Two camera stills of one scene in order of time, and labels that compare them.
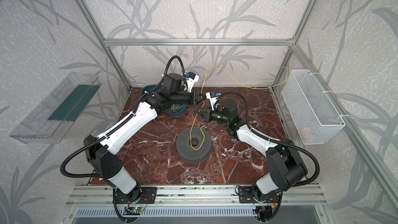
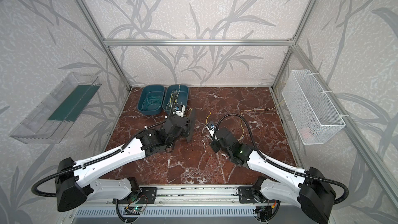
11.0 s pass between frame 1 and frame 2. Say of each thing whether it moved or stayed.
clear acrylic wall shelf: stayed
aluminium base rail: stayed
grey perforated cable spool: moved
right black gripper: moved
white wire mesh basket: stayed
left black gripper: moved
